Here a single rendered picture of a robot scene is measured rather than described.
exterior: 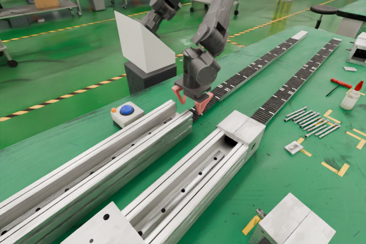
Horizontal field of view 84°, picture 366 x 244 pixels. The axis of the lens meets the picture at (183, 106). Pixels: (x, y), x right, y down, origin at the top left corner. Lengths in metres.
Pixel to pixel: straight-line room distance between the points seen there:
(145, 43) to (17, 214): 0.70
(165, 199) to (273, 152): 0.35
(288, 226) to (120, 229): 0.30
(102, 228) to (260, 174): 0.41
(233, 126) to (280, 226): 0.26
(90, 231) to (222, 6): 0.58
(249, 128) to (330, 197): 0.25
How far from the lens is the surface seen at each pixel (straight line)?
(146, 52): 0.96
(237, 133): 0.57
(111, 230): 0.41
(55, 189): 0.58
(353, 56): 1.42
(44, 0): 5.22
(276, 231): 0.46
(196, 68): 0.52
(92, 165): 0.58
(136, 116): 0.67
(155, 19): 0.99
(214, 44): 0.58
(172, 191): 0.51
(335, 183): 0.70
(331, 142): 0.80
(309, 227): 0.48
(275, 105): 0.80
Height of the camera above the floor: 1.27
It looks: 39 degrees down
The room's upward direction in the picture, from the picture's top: straight up
